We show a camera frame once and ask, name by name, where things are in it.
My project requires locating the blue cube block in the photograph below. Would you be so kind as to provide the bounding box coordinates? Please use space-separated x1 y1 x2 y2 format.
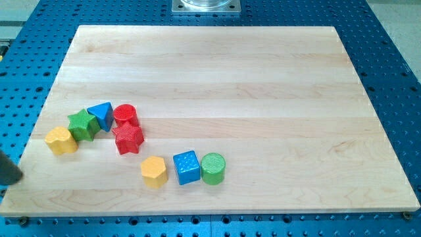
173 150 201 185

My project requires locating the red star block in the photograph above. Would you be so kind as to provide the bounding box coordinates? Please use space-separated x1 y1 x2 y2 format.
112 122 144 155

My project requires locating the green star block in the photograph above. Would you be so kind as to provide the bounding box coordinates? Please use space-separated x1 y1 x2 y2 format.
68 109 101 142

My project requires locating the green cylinder block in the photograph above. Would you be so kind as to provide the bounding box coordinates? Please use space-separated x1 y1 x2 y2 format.
201 153 226 185

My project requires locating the light wooden board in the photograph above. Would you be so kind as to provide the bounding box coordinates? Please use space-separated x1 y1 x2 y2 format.
1 25 420 217

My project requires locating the yellow hexagon block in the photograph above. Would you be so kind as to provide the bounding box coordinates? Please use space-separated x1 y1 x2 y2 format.
140 156 168 189

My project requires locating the red cylinder block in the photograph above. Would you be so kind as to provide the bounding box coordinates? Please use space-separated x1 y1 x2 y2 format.
113 104 140 127

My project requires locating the blue triangle block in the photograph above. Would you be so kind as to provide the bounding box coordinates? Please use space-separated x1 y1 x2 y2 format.
87 102 114 132

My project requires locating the yellow heart block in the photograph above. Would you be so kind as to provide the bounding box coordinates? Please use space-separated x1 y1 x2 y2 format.
44 126 78 155

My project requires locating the blue perforated table plate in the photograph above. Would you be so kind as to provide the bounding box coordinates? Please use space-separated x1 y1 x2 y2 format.
1 0 420 236

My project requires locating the dark grey cylindrical object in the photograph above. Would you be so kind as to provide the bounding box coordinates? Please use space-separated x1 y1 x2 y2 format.
0 151 23 186

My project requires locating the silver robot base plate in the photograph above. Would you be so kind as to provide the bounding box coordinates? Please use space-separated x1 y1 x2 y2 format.
172 0 241 13

